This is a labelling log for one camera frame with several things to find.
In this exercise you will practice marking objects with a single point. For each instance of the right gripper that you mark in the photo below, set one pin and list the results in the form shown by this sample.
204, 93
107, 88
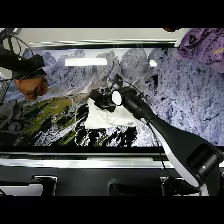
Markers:
101, 98

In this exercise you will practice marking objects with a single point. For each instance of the white garment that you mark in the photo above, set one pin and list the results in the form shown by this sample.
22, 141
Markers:
110, 118

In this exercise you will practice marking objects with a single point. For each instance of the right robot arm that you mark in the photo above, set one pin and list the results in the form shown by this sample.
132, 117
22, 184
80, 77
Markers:
180, 143

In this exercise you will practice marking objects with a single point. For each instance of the brown garment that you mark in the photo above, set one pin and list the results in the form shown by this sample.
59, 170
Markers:
31, 86

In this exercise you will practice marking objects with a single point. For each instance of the grey garment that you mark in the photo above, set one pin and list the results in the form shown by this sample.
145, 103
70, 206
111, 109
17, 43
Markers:
10, 120

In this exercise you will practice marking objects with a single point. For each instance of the purple garment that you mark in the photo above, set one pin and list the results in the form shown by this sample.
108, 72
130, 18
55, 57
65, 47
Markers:
203, 46

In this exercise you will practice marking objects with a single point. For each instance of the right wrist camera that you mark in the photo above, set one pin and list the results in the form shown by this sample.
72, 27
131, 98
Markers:
117, 80

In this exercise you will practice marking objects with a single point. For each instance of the silver frame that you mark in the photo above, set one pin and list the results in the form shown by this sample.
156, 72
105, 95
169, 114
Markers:
83, 163

